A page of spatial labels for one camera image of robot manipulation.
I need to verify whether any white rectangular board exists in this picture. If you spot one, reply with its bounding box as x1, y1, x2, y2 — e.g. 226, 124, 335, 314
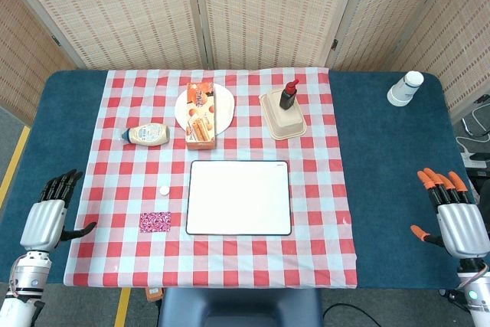
185, 159, 292, 237

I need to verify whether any red white checkered tablecloth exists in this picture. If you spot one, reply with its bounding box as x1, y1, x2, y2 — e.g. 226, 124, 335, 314
63, 67, 359, 289

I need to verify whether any left silver black-fingered robot hand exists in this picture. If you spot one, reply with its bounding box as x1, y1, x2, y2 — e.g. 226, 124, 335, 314
18, 168, 98, 253

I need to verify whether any white power strip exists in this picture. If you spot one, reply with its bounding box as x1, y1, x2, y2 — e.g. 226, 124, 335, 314
461, 152, 490, 169

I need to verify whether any dark blue seat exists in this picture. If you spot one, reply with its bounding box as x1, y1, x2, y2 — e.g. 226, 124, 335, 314
158, 287, 324, 327

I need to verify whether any beige upturned food container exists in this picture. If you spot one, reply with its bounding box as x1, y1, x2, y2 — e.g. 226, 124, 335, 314
259, 88, 309, 141

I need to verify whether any blue felt table cover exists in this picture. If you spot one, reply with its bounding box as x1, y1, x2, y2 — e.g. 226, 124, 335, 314
0, 69, 474, 290

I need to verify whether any woven folding screen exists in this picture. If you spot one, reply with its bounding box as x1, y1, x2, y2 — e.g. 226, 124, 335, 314
0, 0, 490, 125

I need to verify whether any pink patterned packet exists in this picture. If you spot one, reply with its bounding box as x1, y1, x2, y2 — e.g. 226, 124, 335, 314
139, 211, 172, 234

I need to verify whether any orange snack box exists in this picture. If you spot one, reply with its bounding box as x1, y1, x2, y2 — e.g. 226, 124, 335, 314
185, 81, 217, 151

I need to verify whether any white paper cup stack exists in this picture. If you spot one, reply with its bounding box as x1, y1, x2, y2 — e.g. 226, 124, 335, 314
386, 70, 425, 107

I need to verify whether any white plate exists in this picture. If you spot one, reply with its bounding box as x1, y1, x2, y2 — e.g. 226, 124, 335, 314
174, 82, 236, 137

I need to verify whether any mayonnaise squeeze bottle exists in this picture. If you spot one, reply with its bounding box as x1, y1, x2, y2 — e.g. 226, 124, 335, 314
121, 123, 171, 148

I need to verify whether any black floor cable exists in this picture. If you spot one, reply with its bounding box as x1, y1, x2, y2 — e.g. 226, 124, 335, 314
324, 302, 384, 327

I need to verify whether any black red-capped sauce bottle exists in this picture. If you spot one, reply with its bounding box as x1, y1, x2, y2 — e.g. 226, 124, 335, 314
279, 78, 300, 111

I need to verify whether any right silver orange-tipped robot hand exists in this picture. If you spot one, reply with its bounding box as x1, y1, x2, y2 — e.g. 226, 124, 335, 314
410, 167, 490, 260

